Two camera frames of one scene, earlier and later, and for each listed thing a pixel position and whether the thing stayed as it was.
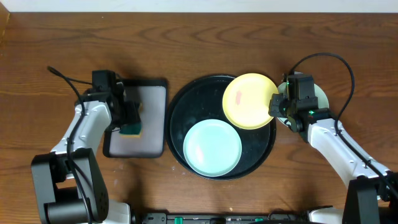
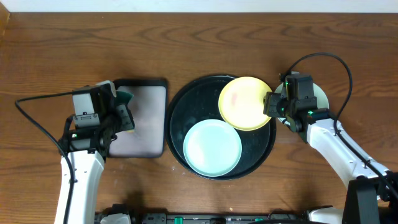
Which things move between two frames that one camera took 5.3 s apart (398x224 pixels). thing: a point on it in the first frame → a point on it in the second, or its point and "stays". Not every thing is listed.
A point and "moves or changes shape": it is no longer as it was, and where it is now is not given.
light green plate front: [212, 147] stays
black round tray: [202, 100] stays
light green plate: [323, 101] stays
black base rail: [273, 218] stays
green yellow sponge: [132, 130] moves or changes shape
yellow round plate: [246, 100] moves or changes shape
